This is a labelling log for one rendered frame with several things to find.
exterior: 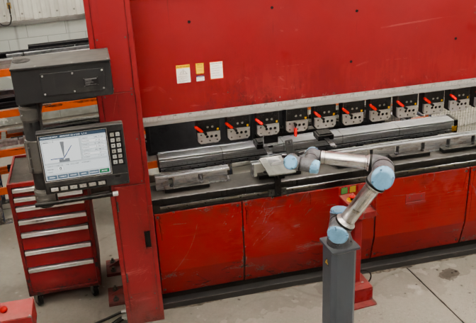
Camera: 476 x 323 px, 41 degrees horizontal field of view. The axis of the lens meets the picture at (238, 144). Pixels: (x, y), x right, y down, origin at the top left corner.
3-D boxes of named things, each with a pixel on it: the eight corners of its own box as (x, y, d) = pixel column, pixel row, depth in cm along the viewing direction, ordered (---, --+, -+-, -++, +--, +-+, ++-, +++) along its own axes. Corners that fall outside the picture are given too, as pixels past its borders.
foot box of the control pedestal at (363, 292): (351, 311, 435) (352, 296, 430) (335, 290, 457) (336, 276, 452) (377, 304, 440) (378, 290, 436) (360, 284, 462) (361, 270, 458)
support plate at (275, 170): (269, 176, 408) (269, 175, 408) (258, 160, 432) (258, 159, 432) (296, 172, 412) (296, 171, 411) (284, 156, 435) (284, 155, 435)
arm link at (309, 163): (321, 155, 347) (302, 151, 348) (319, 163, 337) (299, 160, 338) (319, 168, 350) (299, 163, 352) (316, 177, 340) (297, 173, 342)
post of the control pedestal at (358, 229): (353, 283, 444) (355, 216, 422) (349, 279, 448) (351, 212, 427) (360, 282, 445) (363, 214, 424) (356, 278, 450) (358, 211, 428)
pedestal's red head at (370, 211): (348, 222, 416) (349, 197, 409) (338, 210, 430) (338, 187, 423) (376, 216, 421) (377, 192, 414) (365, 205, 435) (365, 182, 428)
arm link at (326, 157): (395, 151, 348) (306, 142, 357) (395, 160, 338) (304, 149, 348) (392, 171, 353) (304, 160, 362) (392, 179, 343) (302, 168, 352)
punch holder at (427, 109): (423, 115, 445) (425, 93, 438) (417, 110, 453) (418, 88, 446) (443, 112, 448) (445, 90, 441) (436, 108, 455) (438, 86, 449)
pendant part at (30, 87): (35, 218, 348) (6, 69, 315) (37, 198, 370) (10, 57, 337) (128, 204, 359) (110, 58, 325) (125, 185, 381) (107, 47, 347)
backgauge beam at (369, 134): (159, 173, 445) (158, 159, 441) (157, 165, 458) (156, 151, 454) (457, 132, 489) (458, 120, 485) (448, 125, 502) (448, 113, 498)
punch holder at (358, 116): (342, 125, 433) (343, 103, 427) (338, 121, 441) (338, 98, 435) (363, 122, 436) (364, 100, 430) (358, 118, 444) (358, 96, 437)
